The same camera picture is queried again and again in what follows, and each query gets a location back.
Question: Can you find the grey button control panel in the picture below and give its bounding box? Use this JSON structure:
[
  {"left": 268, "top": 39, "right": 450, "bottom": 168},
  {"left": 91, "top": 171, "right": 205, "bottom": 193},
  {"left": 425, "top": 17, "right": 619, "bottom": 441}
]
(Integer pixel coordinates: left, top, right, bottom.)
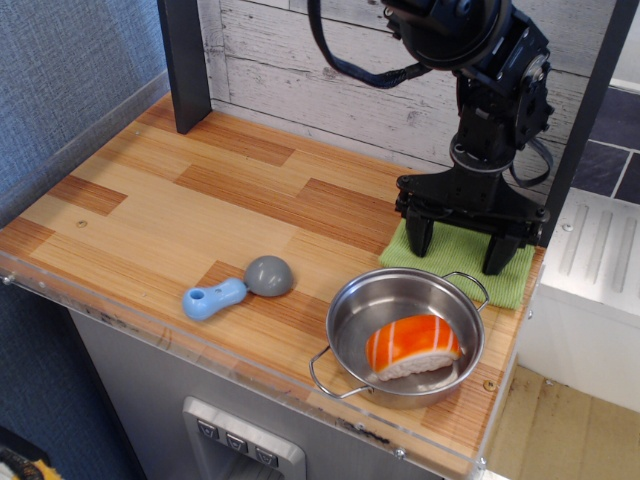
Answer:
[{"left": 182, "top": 396, "right": 307, "bottom": 479}]

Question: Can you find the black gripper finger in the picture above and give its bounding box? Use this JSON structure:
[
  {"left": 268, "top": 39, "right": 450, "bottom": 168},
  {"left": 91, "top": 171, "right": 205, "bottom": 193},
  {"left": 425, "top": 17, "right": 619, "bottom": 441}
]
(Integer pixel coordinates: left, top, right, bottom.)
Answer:
[
  {"left": 405, "top": 209, "right": 434, "bottom": 257},
  {"left": 482, "top": 235, "right": 521, "bottom": 275}
]

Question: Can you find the blue grey toy scoop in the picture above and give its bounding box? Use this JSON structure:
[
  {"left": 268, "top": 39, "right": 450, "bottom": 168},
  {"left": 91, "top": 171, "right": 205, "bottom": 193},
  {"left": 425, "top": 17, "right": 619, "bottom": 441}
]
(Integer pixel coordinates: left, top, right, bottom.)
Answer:
[{"left": 182, "top": 255, "right": 294, "bottom": 321}]

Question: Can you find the silver metal pot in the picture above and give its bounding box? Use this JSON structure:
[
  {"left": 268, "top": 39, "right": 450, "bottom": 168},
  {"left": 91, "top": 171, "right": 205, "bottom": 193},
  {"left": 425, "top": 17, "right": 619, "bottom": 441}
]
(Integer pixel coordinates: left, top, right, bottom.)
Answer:
[{"left": 326, "top": 267, "right": 489, "bottom": 409}]

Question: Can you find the yellow black object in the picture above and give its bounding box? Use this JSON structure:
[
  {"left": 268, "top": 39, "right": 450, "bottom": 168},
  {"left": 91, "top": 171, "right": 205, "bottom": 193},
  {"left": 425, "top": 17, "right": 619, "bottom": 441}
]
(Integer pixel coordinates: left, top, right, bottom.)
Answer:
[{"left": 1, "top": 447, "right": 63, "bottom": 480}]

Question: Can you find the green cloth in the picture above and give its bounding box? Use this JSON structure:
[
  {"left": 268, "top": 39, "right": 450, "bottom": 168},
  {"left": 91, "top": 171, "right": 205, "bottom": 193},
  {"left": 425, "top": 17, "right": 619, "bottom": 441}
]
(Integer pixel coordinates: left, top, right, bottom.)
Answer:
[{"left": 379, "top": 221, "right": 535, "bottom": 309}]

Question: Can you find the dark upright post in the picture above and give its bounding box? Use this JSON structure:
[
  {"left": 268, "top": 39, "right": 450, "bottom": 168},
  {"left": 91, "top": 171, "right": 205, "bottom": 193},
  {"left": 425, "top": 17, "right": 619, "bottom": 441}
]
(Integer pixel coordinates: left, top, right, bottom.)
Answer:
[
  {"left": 157, "top": 0, "right": 211, "bottom": 134},
  {"left": 538, "top": 0, "right": 639, "bottom": 248}
]

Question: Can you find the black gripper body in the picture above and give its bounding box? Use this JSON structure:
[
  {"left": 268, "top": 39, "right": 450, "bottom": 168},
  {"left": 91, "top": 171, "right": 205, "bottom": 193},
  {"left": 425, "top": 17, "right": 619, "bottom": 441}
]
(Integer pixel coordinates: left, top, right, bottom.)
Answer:
[{"left": 396, "top": 165, "right": 550, "bottom": 246}]

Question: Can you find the dark left upright post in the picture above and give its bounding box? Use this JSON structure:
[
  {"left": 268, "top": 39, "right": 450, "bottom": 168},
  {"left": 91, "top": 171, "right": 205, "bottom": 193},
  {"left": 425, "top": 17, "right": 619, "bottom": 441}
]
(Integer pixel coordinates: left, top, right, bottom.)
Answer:
[{"left": 157, "top": 0, "right": 211, "bottom": 134}]

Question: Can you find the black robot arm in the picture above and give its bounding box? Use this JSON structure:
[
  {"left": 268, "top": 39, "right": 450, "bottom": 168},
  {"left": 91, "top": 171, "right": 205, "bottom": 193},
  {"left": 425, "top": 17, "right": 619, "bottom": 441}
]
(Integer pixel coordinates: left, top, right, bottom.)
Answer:
[{"left": 385, "top": 1, "right": 554, "bottom": 275}]

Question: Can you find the salmon sushi toy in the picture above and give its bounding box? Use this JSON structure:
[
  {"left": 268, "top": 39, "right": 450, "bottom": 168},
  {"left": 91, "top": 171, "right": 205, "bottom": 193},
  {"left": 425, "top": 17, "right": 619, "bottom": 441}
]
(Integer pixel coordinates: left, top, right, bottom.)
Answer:
[{"left": 365, "top": 315, "right": 463, "bottom": 381}]

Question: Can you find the white ridged sink drainer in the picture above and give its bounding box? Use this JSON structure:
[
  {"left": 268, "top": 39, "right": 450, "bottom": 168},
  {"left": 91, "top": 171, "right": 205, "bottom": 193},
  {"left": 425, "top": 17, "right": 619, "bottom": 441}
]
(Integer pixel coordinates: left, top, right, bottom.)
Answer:
[{"left": 542, "top": 188, "right": 639, "bottom": 316}]

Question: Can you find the dark right upright post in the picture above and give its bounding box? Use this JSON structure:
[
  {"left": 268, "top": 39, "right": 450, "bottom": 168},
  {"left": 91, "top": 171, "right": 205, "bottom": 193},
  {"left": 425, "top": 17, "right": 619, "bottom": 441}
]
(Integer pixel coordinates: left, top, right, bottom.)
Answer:
[{"left": 538, "top": 0, "right": 639, "bottom": 248}]

